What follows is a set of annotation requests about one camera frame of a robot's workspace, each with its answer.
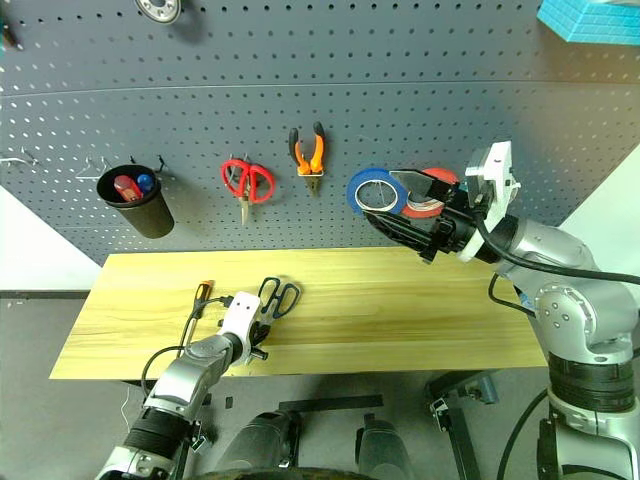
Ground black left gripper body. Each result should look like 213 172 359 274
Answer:
248 312 275 362

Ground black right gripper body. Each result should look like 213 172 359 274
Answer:
418 179 490 265

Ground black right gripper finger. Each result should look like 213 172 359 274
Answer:
361 209 442 257
389 169 442 203

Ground black handled scissors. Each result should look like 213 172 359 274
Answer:
256 276 303 322

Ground orange handled pliers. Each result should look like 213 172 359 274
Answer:
287 121 328 198

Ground red tape roll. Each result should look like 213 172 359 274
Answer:
399 167 460 220

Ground blue tape roll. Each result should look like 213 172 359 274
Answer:
346 167 409 218

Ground black floor tape strip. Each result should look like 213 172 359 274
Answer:
277 394 385 415

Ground dark grey metal pegboard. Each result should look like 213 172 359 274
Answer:
0 0 640 267

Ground dark rounded shape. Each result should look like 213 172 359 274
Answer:
355 418 412 480
218 411 303 475

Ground black plastic cup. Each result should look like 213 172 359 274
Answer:
95 164 175 240

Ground black cup holder hooks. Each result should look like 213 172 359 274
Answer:
128 154 170 175

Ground red marker in cup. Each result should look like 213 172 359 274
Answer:
113 174 144 202

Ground teal blue grid box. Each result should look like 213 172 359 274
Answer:
536 0 640 46

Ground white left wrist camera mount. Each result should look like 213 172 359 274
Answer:
217 291 263 367

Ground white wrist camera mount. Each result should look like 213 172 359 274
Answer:
217 291 263 367
456 141 522 263

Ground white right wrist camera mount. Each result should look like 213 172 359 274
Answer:
456 141 522 263

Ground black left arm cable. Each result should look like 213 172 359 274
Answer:
140 295 234 399

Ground black table frame clamp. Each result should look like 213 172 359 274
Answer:
425 370 499 480
187 419 210 454

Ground red handled scissors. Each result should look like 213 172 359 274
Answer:
220 158 276 227

